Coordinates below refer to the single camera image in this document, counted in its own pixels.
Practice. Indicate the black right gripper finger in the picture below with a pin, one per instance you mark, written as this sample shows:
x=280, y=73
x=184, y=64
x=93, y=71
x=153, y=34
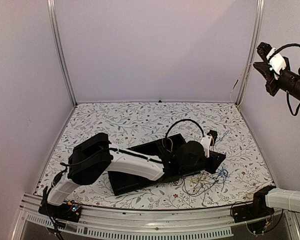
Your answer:
x=269, y=85
x=263, y=68

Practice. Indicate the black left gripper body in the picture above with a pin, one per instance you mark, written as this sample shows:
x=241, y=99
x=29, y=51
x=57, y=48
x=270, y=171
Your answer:
x=210, y=168

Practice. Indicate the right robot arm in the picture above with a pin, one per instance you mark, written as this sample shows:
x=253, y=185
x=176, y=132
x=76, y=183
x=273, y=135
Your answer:
x=269, y=197

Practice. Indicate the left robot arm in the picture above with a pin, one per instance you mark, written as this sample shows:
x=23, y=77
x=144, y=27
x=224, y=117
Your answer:
x=88, y=161

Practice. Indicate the floral table mat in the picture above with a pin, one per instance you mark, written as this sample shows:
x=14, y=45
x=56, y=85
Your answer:
x=240, y=175

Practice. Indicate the black three-compartment tray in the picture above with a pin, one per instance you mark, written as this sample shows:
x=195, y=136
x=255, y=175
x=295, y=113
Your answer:
x=161, y=161

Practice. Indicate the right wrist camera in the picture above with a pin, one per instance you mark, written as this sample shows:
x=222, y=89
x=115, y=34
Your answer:
x=276, y=61

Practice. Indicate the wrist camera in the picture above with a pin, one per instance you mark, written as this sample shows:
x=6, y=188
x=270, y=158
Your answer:
x=208, y=141
x=276, y=61

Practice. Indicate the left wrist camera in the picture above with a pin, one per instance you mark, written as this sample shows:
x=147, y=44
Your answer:
x=208, y=141

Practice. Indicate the right aluminium frame post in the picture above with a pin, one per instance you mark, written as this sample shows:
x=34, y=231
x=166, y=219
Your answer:
x=251, y=53

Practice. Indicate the aluminium front rail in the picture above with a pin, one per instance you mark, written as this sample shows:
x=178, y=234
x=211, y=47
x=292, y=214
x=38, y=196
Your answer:
x=103, y=223

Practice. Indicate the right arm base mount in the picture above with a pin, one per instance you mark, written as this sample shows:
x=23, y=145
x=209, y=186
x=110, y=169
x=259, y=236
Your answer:
x=258, y=220

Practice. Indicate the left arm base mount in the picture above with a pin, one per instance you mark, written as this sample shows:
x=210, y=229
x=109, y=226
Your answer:
x=67, y=211

